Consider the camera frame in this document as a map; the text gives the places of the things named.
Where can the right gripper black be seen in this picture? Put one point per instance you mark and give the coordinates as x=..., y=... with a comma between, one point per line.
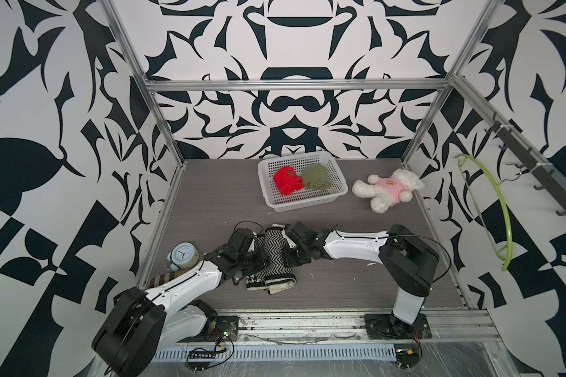
x=288, y=261

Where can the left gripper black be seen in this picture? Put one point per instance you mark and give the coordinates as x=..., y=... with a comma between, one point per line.
x=261, y=261

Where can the black white houndstooth scarf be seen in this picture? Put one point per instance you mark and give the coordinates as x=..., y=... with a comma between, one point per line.
x=275, y=277

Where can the red knitted scarf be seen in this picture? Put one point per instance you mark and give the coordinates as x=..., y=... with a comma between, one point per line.
x=288, y=181

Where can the green knitted scarf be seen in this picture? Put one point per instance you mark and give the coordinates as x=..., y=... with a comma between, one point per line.
x=316, y=177

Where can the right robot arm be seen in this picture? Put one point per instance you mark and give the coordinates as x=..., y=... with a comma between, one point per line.
x=410, y=261

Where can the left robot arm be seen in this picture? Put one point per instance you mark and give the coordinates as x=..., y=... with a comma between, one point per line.
x=142, y=322

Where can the white plastic basket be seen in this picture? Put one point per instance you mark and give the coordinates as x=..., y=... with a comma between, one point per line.
x=305, y=197

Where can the light blue alarm clock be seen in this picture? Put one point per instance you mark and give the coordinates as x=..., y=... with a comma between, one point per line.
x=183, y=257

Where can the white teddy bear pink shirt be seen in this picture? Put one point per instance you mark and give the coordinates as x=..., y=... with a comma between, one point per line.
x=385, y=193

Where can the black connector hub left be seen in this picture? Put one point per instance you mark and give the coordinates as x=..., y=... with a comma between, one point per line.
x=201, y=355

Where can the black connector hub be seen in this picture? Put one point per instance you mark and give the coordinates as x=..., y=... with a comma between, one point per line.
x=201, y=355
x=407, y=359

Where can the black connector hub right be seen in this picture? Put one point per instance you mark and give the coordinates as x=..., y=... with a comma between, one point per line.
x=407, y=359

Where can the green clothes hanger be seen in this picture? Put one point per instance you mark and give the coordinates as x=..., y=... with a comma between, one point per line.
x=492, y=214

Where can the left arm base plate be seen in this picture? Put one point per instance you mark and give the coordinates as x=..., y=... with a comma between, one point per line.
x=220, y=325

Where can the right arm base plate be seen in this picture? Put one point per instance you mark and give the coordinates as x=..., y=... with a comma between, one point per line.
x=386, y=326

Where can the white slotted cable duct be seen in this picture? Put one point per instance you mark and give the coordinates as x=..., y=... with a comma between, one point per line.
x=306, y=352

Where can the grey wall hook rail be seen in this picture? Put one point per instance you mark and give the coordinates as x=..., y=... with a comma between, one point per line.
x=548, y=176

